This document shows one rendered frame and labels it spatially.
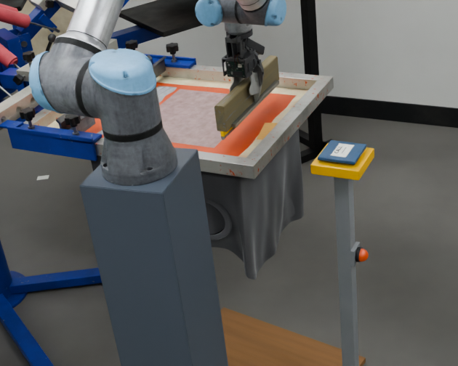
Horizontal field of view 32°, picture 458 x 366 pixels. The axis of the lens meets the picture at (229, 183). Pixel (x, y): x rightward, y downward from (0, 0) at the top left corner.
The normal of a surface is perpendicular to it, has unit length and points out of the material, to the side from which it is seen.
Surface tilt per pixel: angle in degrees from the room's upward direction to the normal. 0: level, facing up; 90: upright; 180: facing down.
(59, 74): 46
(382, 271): 0
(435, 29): 90
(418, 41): 90
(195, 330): 90
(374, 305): 0
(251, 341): 0
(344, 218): 90
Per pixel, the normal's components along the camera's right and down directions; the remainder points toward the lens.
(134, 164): 0.06, 0.21
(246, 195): 0.89, 0.16
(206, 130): -0.11, -0.86
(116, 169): -0.45, 0.21
